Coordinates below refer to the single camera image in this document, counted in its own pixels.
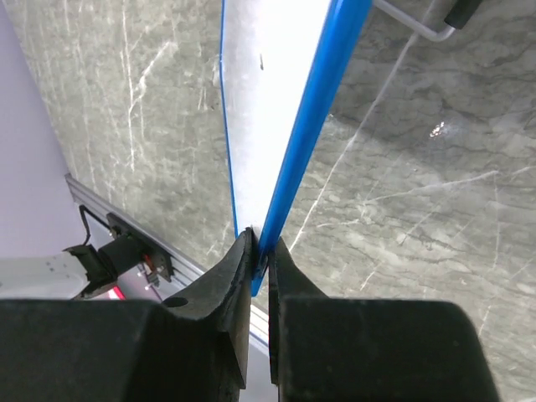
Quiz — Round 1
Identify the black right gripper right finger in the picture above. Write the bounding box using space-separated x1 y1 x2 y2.
268 241 499 401

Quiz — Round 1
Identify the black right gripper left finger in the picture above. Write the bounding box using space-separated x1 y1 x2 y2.
1 229 255 401

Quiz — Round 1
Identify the blue framed whiteboard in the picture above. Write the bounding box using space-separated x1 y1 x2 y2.
219 1 372 294

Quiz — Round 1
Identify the metal wire whiteboard stand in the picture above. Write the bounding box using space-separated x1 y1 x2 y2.
373 0 482 43

